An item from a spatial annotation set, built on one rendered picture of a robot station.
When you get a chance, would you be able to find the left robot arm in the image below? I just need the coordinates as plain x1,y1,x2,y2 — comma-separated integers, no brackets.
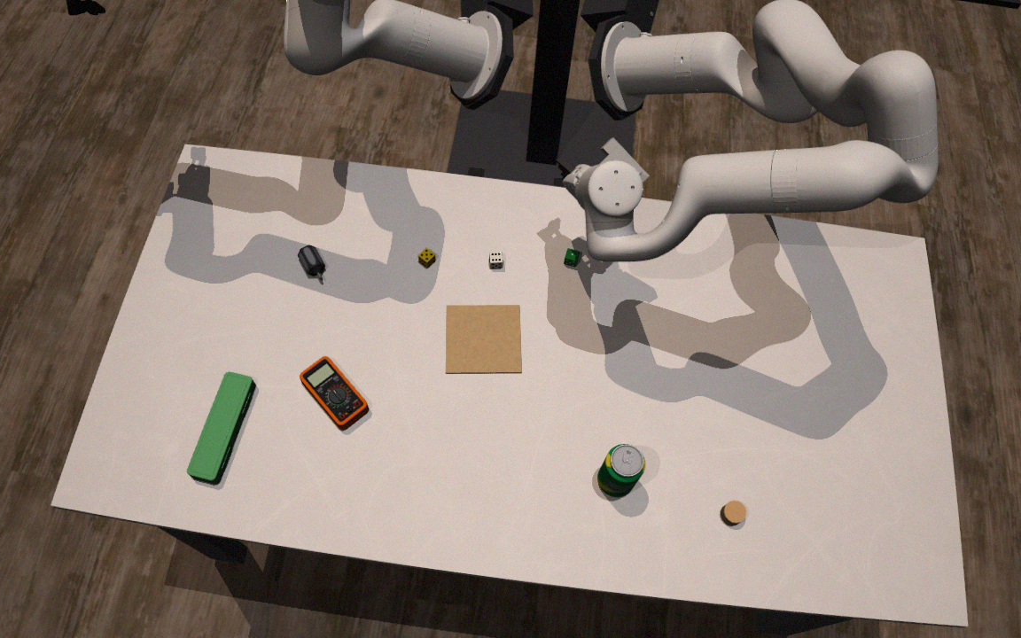
575,0,939,262

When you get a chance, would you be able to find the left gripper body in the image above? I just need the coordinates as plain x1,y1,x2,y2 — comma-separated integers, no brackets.
563,164,590,198

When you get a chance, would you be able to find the brown cylinder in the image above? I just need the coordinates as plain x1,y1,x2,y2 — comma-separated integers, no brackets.
721,501,746,526

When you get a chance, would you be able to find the yellow die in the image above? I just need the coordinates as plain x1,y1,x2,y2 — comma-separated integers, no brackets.
418,248,436,268

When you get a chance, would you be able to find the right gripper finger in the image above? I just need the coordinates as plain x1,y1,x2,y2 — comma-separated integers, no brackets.
66,0,105,15

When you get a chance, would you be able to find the green soda can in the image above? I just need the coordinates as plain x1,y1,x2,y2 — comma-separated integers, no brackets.
597,444,645,497

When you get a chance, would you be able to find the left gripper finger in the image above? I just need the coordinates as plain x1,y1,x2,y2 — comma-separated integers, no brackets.
556,155,575,181

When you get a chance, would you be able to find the tan flat mat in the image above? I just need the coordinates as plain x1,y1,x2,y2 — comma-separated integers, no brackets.
446,305,522,374

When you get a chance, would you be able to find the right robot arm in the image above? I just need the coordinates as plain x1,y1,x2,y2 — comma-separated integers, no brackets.
284,0,503,99

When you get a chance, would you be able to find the green pencil case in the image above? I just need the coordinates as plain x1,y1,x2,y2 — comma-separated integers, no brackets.
187,372,256,485

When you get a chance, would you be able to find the orange multimeter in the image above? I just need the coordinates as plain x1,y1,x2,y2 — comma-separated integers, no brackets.
300,356,369,430

